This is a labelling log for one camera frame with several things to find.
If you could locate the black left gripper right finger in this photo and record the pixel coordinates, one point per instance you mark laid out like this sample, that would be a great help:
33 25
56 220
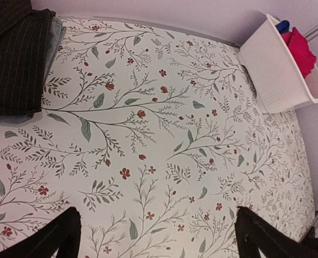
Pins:
255 237

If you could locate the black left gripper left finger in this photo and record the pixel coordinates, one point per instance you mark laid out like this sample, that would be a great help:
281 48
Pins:
62 236

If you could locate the magenta t-shirt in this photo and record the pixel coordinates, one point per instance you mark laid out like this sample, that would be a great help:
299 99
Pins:
299 48

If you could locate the white plastic laundry bin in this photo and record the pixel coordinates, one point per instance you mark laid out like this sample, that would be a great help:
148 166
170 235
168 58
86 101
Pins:
278 82

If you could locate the floral patterned table cloth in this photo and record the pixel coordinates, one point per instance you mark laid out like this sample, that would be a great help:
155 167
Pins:
156 138

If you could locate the black pinstriped folded shirt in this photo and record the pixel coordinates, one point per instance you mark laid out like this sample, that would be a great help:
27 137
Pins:
23 37

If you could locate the grey folded garment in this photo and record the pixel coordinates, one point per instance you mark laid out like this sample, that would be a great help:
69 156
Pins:
54 39

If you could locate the blue garment in bin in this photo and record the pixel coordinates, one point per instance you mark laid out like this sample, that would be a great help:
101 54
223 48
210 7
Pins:
283 26

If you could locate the aluminium frame post right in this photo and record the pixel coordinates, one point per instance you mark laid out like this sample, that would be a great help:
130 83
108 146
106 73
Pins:
317 28

